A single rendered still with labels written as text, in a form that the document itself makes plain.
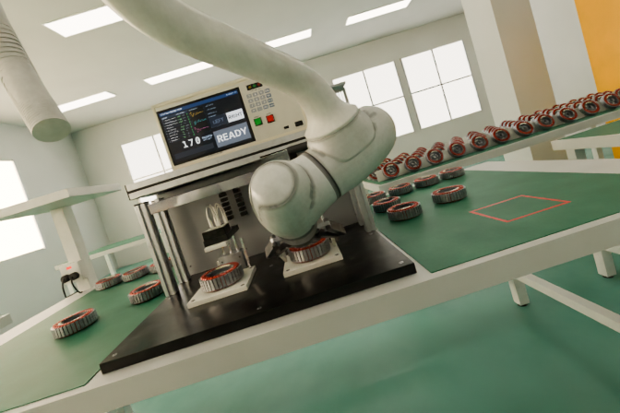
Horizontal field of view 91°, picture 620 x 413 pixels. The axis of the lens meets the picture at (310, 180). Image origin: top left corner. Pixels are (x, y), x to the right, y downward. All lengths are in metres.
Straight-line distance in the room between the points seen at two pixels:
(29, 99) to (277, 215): 1.79
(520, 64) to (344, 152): 4.15
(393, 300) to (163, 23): 0.56
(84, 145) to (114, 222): 1.91
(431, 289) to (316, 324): 0.22
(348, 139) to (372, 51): 7.40
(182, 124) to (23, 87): 1.27
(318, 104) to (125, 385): 0.60
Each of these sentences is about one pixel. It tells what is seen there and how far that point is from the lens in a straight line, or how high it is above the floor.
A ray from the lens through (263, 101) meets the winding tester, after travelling 0.96.
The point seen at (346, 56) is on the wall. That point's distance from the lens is 7.72.
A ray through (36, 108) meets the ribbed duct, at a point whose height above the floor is 1.68.
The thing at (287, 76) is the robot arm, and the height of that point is 1.15.
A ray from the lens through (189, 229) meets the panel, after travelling 1.14.
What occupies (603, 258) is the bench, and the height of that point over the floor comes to 0.11.
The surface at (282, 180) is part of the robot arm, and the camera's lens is 0.44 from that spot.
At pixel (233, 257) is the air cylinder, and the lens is 0.98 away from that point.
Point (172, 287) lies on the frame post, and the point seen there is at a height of 0.79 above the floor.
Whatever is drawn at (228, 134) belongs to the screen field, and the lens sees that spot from 0.96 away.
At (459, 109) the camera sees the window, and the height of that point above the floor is 1.17.
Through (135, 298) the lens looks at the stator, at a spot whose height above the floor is 0.77.
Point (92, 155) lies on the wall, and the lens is 8.63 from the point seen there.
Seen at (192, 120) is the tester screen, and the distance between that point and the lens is 0.99.
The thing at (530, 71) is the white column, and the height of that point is 1.27.
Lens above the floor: 1.02
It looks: 3 degrees down
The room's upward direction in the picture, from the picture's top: 17 degrees counter-clockwise
